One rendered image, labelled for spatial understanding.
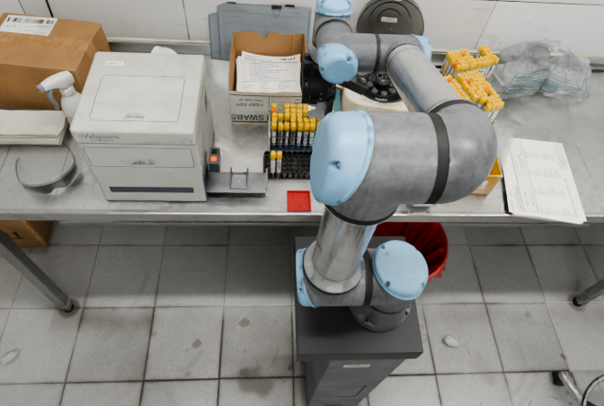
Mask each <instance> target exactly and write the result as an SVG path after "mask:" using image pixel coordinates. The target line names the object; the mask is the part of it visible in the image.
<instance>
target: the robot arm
mask: <svg viewBox="0 0 604 406"><path fill-rule="evenodd" d="M352 5H353V2H352V0H316V5H315V19H314V27H313V35H312V43H311V50H310V53H304V57H303V67H302V68H301V78H300V84H303V90H302V95H301V96H302V101H301V103H306V104H307V105H310V106H313V107H315V108H314V109H313V110H309V111H308V112H307V113H306V115H307V116H308V117H310V118H315V119H321V121H320V123H319V125H318V127H317V130H316V133H315V138H314V142H313V146H312V147H313V152H312V154H311V161H310V185H311V190H312V194H313V197H314V199H315V200H316V201H317V202H319V203H322V204H324V212H323V215H322V220H321V224H320V227H319V231H318V236H317V239H316V241H314V242H313V243H312V244H311V245H310V246H309V247H308V248H304V249H299V250H297V253H296V276H297V288H298V301H299V302H300V304H301V305H303V306H312V307H314V308H317V307H318V306H348V307H349V310H350V312H351V314H352V316H353V317H354V319H355V320H356V321H357V322H358V323H359V324H361V325H362V326H364V327H365V328H367V329H369V330H372V331H391V330H393V329H395V328H396V327H398V326H399V325H400V324H401V323H402V322H403V321H404V320H405V319H406V318H407V316H408V314H409V313H410V310H411V305H412V301H413V300H414V298H416V297H418V296H419V295H420V294H421V293H422V291H423V289H424V287H425V286H426V284H427V281H428V276H429V272H428V266H427V263H426V261H425V259H424V258H423V256H422V254H421V253H420V252H419V251H418V250H416V249H415V247H413V246H412V245H411V244H409V243H406V242H403V241H397V240H393V241H388V242H386V243H383V244H381V245H379V246H378V247H377V248H376V249H367V246H368V244H369V241H370V239H371V237H372V235H373V233H374V232H375V229H376V227H377V225H378V224H381V223H383V222H385V221H387V219H388V218H390V217H391V216H392V215H393V214H394V213H395V212H396V210H397V209H398V207H399V205H400V204H432V205H433V204H446V203H450V202H455V201H457V200H459V199H462V198H464V197H466V196H468V195H469V194H471V193H472V192H473V191H475V190H476V189H477V188H478V187H479V186H481V185H482V183H483V182H484V181H485V179H486V178H487V176H488V175H489V173H490V172H491V170H492V168H493V165H494V162H495V159H496V154H497V136H496V134H495V130H494V127H493V124H492V122H491V121H490V119H489V118H488V117H487V116H486V114H485V113H484V112H483V111H482V110H481V108H480V107H479V106H478V105H476V104H475V103H474V102H472V101H470V100H466V99H462V98H461V97H460V96H459V95H458V93H457V92H456V91H455V90H454V88H453V87H452V86H451V85H450V84H449V82H448V81H447V80H446V79H445V78H444V76H443V75H442V74H441V73H440V71H439V70H438V69H437V68H436V67H435V65H433V64H432V63H431V45H430V44H431V43H430V41H429V39H428V38H426V37H424V36H416V35H413V34H407V35H395V34H369V33H352V30H351V15H352ZM358 73H380V74H388V76H389V78H390V80H391V81H392V83H393V85H394V87H395V88H396V90H397V92H398V93H399V95H400V97H401V98H402V100H403V102H404V104H405V106H406V108H407V109H408V110H409V112H388V111H364V110H349V111H335V112H332V111H333V102H334V101H335V95H336V85H337V84H338V85H340V86H343V87H345V88H347V89H349V90H351V91H353V92H355V93H358V94H360V95H363V94H364V93H365V92H366V91H367V90H368V83H367V78H366V77H365V76H363V75H360V74H358ZM309 97H310V98H309Z"/></svg>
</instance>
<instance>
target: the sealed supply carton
mask: <svg viewBox="0 0 604 406"><path fill-rule="evenodd" d="M97 52H111V49H110V46H109V43H108V41H107V39H106V36H105V33H104V31H103V29H102V25H101V24H100V23H96V22H87V21H78V20H69V19H60V18H52V17H44V16H36V15H28V14H19V13H3V14H2V15H1V17H0V105H2V106H11V107H20V108H30V109H40V110H55V105H54V104H52V103H51V102H50V100H49V99H48V97H47V94H46V92H47V91H46V92H44V93H40V92H39V91H38V89H37V87H36V86H37V85H38V84H40V83H41V82H43V81H44V80H45V79H47V78H48V77H50V76H52V75H55V74H57V73H59V72H63V71H68V72H69V73H71V74H72V76H73V77H74V79H75V82H74V83H73V86H74V88H75V90H76V91H77V92H78V93H81V94H82V91H83V89H84V85H85V82H86V79H87V76H88V74H89V71H90V68H91V65H92V63H93V59H94V56H95V53H97ZM52 95H53V98H54V99H55V100H56V102H57V103H58V104H59V106H60V108H59V110H62V108H61V98H62V94H61V92H60V90H59V89H58V90H56V91H55V92H53V93H52Z"/></svg>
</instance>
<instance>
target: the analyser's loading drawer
mask: <svg viewBox="0 0 604 406"><path fill-rule="evenodd" d="M238 181H241V182H238ZM204 182H205V187H206V192H244V193H265V196H268V169H266V172H249V168H248V167H247V172H232V167H230V172H205V179H204Z"/></svg>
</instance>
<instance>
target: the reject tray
mask: <svg viewBox="0 0 604 406"><path fill-rule="evenodd" d="M287 207H288V212H311V196H310V190H287Z"/></svg>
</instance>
